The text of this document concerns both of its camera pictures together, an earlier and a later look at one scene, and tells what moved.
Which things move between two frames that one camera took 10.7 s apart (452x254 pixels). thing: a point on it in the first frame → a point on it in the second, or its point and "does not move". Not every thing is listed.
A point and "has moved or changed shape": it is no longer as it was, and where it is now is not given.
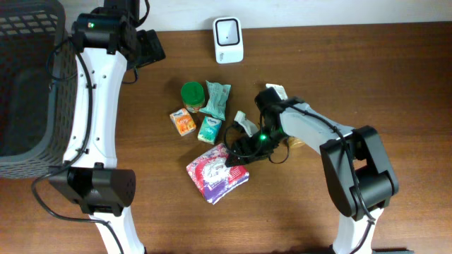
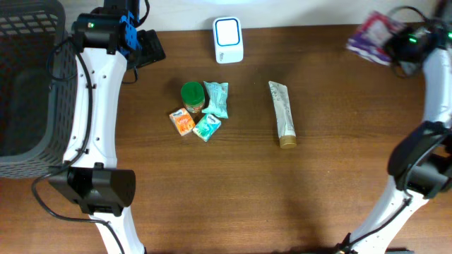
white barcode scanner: (229, 39) does not move
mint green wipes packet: (218, 97) does not move
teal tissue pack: (209, 130) has moved or changed shape
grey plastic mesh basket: (38, 89) does not move
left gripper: (152, 48) does not move
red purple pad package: (212, 177) → (370, 37)
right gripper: (256, 154) → (393, 40)
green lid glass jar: (193, 95) does not move
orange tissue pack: (183, 121) does not move
